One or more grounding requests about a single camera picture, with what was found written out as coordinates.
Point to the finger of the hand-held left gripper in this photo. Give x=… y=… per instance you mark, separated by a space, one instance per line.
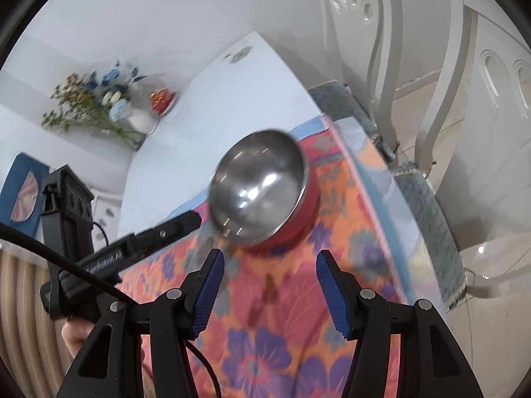
x=166 y=230

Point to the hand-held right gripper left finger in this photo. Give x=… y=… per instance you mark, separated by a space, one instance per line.
x=207 y=294

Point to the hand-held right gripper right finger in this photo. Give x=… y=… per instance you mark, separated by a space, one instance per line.
x=332 y=294

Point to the red steel-lined bowl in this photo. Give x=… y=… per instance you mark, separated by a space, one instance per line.
x=257 y=186

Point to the person's left hand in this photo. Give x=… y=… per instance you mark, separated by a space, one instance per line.
x=76 y=336

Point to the blue picture with pink fan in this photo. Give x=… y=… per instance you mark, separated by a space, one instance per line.
x=20 y=190

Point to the colourful floral table cloth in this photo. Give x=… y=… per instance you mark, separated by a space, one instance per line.
x=269 y=340

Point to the beige striped fabric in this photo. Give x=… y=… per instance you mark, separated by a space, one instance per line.
x=25 y=319

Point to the glass vase with green stems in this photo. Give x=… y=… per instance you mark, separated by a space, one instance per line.
x=124 y=132

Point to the grey seat cushion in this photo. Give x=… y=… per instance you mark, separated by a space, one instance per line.
x=340 y=99
x=431 y=232

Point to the red lidded teacup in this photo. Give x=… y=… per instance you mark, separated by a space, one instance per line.
x=161 y=98

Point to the blue white flower bouquet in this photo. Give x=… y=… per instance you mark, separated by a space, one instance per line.
x=112 y=91

